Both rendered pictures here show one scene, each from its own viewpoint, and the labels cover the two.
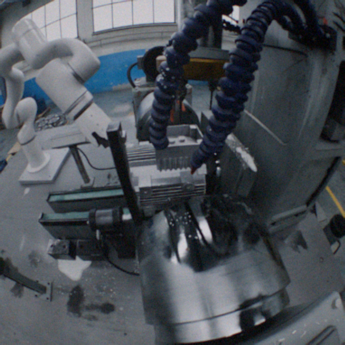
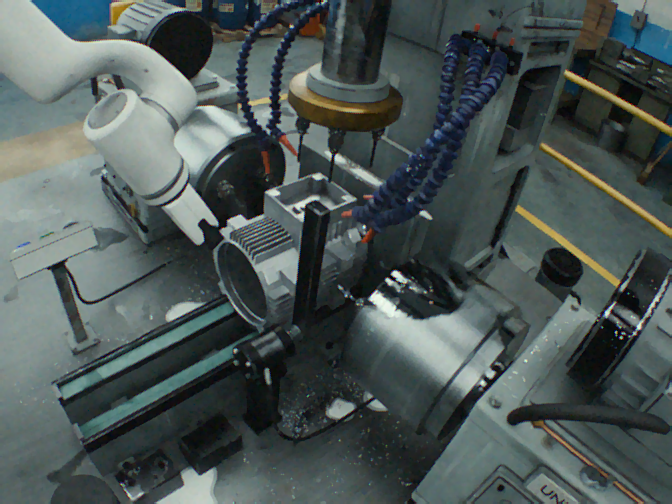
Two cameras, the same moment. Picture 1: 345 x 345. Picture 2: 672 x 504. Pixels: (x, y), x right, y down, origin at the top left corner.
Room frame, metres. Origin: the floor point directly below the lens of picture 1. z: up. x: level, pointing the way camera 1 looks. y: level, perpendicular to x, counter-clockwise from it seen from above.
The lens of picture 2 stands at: (-0.19, 0.40, 1.61)
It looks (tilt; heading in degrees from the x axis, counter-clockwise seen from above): 40 degrees down; 318
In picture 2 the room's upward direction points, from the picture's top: 10 degrees clockwise
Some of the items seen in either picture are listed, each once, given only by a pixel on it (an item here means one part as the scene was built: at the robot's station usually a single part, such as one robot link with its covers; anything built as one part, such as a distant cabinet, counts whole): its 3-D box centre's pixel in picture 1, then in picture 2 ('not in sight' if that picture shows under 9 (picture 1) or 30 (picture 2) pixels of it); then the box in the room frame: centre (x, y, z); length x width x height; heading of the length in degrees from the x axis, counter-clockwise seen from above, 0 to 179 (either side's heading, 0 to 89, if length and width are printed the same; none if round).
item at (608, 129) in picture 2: not in sight; (610, 136); (1.39, -4.42, 0.14); 0.30 x 0.30 x 0.27
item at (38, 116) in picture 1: (29, 108); not in sight; (4.27, 4.60, 0.39); 1.20 x 0.80 x 0.79; 102
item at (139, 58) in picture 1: (152, 81); (143, 82); (1.00, 0.11, 1.16); 0.33 x 0.26 x 0.42; 9
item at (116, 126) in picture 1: (126, 186); (307, 280); (0.22, 0.09, 1.12); 0.04 x 0.03 x 0.26; 99
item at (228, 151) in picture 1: (225, 177); (360, 240); (0.40, -0.17, 0.97); 0.30 x 0.11 x 0.34; 9
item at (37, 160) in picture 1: (33, 152); not in sight; (0.69, 0.86, 0.93); 0.19 x 0.19 x 0.18
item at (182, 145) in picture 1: (177, 146); (308, 212); (0.37, -0.01, 1.11); 0.12 x 0.11 x 0.07; 97
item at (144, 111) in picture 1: (164, 117); (206, 160); (0.72, 0.03, 1.04); 0.37 x 0.25 x 0.25; 9
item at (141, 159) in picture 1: (163, 175); (286, 262); (0.37, 0.03, 1.01); 0.20 x 0.19 x 0.19; 97
